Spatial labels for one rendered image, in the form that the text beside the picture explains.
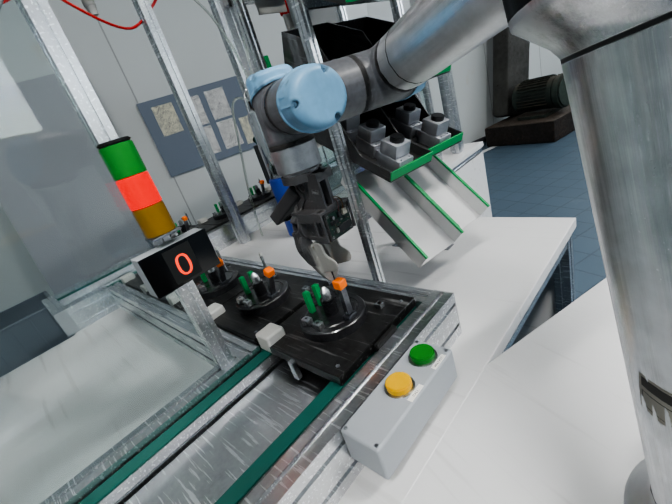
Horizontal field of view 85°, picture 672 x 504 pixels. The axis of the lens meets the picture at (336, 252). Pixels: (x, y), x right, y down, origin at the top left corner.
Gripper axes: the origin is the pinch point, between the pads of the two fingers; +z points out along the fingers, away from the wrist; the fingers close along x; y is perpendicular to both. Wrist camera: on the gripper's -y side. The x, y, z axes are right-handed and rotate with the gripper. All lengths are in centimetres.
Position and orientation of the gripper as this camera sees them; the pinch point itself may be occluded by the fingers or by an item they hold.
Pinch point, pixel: (329, 274)
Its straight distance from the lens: 68.9
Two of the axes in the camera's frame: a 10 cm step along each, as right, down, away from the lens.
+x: 6.5, -4.8, 6.0
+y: 7.0, 0.7, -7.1
